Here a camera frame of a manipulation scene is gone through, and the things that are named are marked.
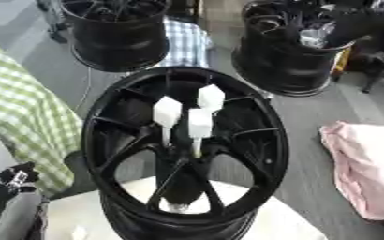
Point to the black chair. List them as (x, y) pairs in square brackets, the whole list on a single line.
[(376, 59), (53, 22)]

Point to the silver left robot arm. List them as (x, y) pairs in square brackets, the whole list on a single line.
[(21, 215)]

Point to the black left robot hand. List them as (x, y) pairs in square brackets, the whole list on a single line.
[(16, 178)]

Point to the pink cloth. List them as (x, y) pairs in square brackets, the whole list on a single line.
[(367, 168)]

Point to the large black spoked wheel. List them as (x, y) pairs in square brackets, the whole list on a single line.
[(109, 125)]

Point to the black wheel rim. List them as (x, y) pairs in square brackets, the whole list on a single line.
[(280, 67), (121, 43)]

